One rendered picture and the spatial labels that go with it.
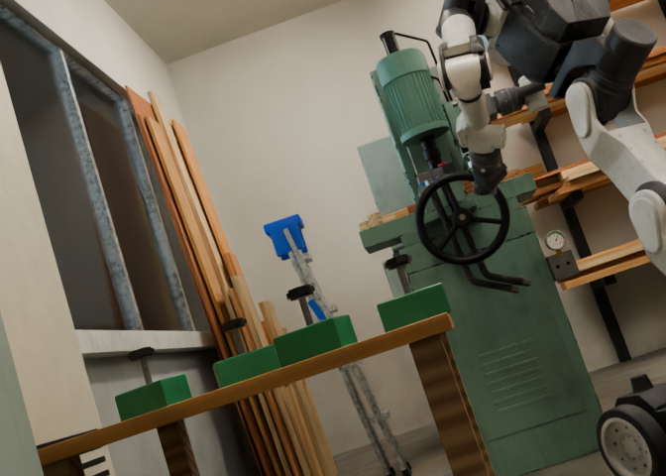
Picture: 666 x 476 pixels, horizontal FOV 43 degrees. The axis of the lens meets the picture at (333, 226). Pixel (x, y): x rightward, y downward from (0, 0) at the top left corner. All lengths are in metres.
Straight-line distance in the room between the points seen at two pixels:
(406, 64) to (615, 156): 0.98
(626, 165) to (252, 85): 3.62
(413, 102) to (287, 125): 2.54
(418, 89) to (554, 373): 1.05
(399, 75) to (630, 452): 1.48
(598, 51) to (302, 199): 3.32
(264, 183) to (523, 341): 2.93
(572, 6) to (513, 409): 1.24
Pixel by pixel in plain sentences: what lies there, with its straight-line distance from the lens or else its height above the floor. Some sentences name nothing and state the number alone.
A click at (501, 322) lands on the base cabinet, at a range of 2.78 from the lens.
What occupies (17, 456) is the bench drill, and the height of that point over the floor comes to 0.52.
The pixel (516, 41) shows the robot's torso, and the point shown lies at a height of 1.18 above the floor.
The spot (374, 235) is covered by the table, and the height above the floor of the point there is 0.87.
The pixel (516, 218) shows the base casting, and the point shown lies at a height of 0.77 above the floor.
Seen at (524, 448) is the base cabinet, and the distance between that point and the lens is 2.82.
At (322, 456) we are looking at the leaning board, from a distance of 4.14.
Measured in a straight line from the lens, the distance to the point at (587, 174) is 4.79.
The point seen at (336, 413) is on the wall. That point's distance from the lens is 5.25.
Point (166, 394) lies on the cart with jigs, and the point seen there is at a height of 0.55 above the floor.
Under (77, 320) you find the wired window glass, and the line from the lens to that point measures 3.03.
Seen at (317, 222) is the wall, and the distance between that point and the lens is 5.29.
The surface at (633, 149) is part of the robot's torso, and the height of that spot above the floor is 0.78.
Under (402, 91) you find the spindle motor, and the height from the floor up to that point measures 1.33.
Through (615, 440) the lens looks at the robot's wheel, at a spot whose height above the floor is 0.12.
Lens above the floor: 0.51
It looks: 9 degrees up
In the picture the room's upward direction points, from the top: 18 degrees counter-clockwise
